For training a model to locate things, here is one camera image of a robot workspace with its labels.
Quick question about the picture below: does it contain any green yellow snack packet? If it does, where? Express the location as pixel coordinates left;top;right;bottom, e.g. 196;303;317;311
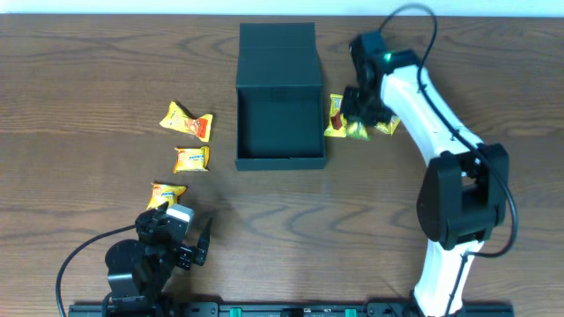
346;122;369;141

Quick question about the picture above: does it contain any yellow chocolate wafer packet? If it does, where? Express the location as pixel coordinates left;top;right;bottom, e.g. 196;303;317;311
324;93;346;137

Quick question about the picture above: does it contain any yellow chocolate snack packet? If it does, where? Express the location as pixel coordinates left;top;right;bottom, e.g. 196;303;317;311
375;115;400;135

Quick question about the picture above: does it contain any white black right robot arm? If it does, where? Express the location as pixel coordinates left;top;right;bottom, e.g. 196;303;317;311
341;31;515;316

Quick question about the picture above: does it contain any yellow biscuit packet near gripper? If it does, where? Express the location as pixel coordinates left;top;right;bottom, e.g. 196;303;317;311
146;183;187;210

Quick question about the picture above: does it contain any yellow biscuit snack packet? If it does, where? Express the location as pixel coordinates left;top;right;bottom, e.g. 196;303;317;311
174;146;210;173

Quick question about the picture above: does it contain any dark green open box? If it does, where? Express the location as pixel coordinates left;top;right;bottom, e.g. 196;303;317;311
235;23;326;171

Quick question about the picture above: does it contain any yellow orange snack packet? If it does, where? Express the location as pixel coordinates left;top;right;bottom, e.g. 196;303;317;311
160;101;213;143

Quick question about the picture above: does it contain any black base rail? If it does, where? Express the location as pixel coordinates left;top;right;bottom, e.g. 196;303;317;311
68;302;515;317

